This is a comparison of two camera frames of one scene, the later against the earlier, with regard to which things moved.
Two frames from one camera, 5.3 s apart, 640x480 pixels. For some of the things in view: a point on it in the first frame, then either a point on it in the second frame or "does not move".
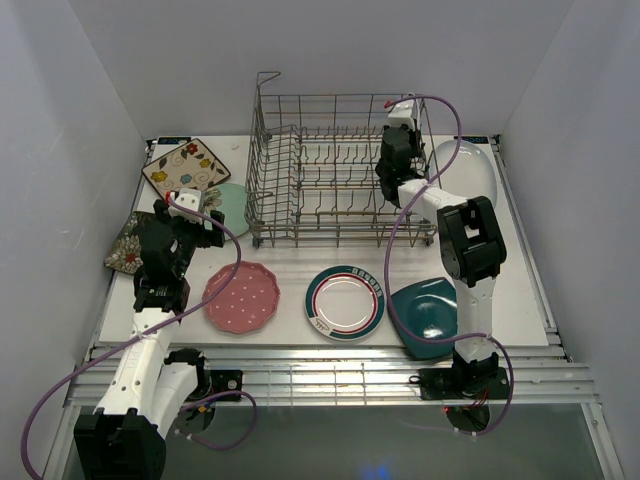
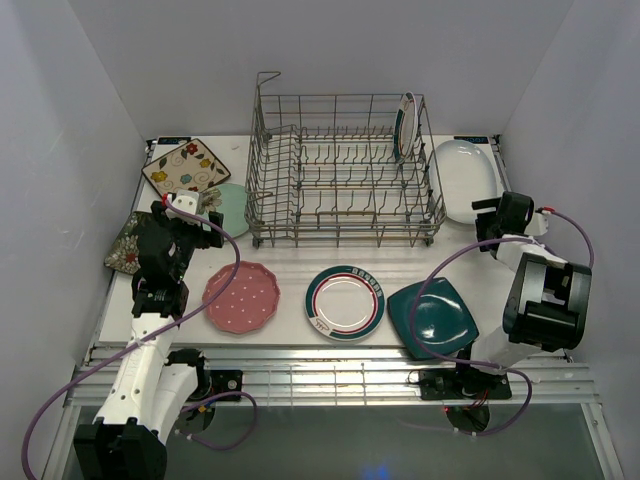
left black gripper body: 188,235 does not move
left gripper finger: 218,233 does not move
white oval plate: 472,173 does not move
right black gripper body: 413,141 → 486,221
